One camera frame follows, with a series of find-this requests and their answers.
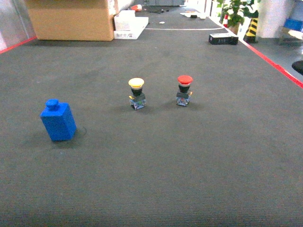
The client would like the blue block part with knob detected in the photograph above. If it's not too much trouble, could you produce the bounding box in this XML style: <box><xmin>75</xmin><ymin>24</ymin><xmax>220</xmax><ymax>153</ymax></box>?
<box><xmin>40</xmin><ymin>99</ymin><xmax>77</xmax><ymax>141</ymax></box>

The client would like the yellow mushroom push button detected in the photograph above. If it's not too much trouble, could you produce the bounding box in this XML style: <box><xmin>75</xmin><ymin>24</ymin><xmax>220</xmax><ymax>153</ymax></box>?
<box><xmin>128</xmin><ymin>78</ymin><xmax>146</xmax><ymax>110</ymax></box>

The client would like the red mushroom push button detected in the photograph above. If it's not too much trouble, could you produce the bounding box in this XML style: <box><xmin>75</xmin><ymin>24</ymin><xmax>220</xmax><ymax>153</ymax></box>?
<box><xmin>176</xmin><ymin>75</ymin><xmax>193</xmax><ymax>106</ymax></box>

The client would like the white flat box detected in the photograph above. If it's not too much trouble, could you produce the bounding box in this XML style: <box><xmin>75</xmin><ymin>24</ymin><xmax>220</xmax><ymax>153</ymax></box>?
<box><xmin>114</xmin><ymin>10</ymin><xmax>149</xmax><ymax>40</ymax></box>

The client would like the black small box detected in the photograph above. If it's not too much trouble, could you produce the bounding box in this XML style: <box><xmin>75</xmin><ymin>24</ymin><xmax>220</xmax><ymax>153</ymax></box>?
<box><xmin>208</xmin><ymin>33</ymin><xmax>239</xmax><ymax>45</ymax></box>

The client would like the red white cone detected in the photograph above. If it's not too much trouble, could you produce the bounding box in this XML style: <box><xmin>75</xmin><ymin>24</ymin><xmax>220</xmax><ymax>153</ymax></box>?
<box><xmin>130</xmin><ymin>4</ymin><xmax>143</xmax><ymax>12</ymax></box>

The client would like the yellow black striped bollard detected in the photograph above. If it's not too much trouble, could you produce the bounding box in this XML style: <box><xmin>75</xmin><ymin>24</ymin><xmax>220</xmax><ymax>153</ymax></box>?
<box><xmin>243</xmin><ymin>18</ymin><xmax>258</xmax><ymax>44</ymax></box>

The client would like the potted green plant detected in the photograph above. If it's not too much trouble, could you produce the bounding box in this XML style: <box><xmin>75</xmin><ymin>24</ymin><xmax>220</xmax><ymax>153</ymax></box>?
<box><xmin>219</xmin><ymin>0</ymin><xmax>260</xmax><ymax>35</ymax></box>

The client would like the large cardboard box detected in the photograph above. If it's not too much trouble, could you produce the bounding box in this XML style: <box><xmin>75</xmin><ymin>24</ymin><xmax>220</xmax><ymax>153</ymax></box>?
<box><xmin>25</xmin><ymin>0</ymin><xmax>118</xmax><ymax>41</ymax></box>

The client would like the black office chair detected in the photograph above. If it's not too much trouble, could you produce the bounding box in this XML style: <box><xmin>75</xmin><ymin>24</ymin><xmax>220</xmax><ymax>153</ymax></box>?
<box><xmin>292</xmin><ymin>60</ymin><xmax>303</xmax><ymax>75</ymax></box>

